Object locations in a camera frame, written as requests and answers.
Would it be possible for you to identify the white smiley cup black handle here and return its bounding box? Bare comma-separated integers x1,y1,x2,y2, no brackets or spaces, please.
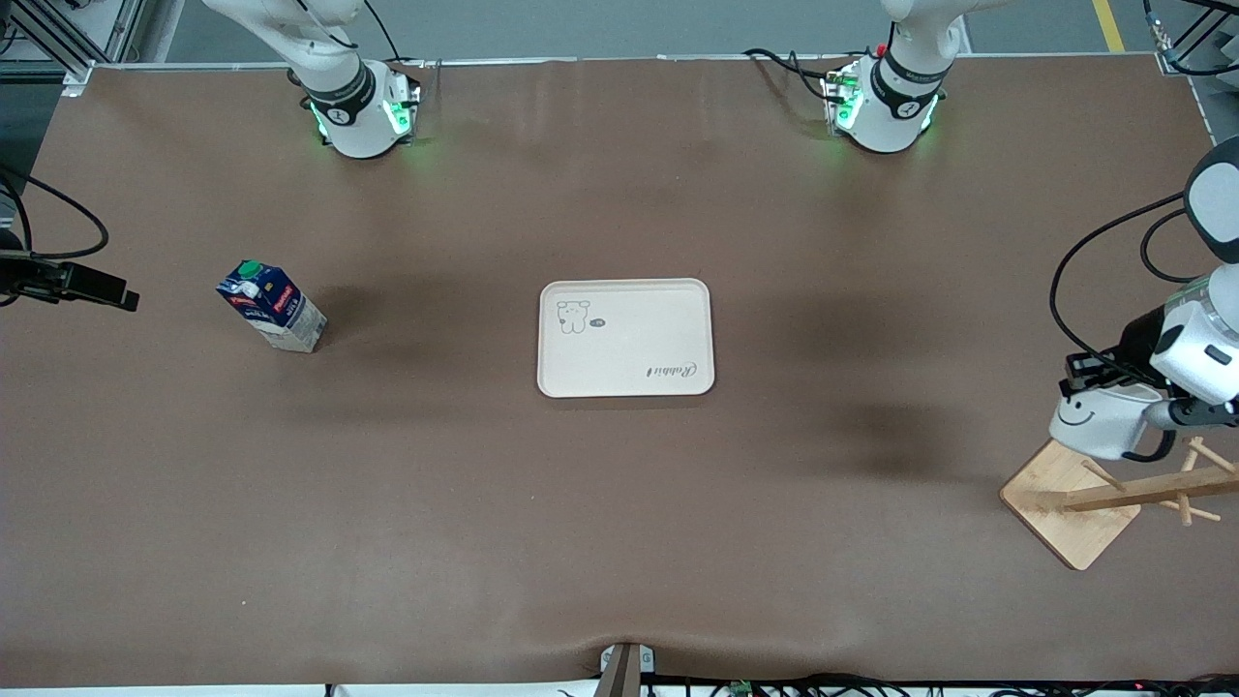
1049,379,1178,463

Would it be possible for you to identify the blue milk carton green cap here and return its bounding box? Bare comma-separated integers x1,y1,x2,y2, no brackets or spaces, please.
215,259,328,354

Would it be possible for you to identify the cream tray with bear print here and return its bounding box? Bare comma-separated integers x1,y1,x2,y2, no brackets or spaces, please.
537,279,716,399

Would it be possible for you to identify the wooden mug stand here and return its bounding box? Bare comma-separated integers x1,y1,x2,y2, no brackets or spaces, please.
999,434,1239,571

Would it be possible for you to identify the brown table cover sheet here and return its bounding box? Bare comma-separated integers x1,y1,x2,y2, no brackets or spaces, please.
0,56,1239,690

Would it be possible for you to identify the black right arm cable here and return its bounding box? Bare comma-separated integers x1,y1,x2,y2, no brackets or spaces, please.
0,167,109,260

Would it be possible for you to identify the long black cable loop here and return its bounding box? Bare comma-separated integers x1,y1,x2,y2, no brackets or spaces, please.
1050,192,1190,377

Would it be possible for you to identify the short black cable loop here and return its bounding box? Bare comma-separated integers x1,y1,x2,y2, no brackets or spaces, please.
1139,207,1206,285

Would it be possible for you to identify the aluminium frame with black struts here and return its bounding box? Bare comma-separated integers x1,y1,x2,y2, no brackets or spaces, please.
0,0,146,95

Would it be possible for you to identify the aluminium frame corner post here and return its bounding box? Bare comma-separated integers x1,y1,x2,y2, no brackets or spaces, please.
1142,0,1239,146

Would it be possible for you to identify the black cable at right base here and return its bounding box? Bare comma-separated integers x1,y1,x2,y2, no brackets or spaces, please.
290,0,427,69

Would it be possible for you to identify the black cable at base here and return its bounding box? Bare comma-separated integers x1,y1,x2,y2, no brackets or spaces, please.
290,0,427,69
743,46,845,103

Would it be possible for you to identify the black cable at left base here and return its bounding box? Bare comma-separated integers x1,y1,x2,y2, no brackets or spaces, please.
743,46,845,103

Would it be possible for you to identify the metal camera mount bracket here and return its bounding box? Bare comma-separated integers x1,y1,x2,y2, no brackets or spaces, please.
598,642,656,697

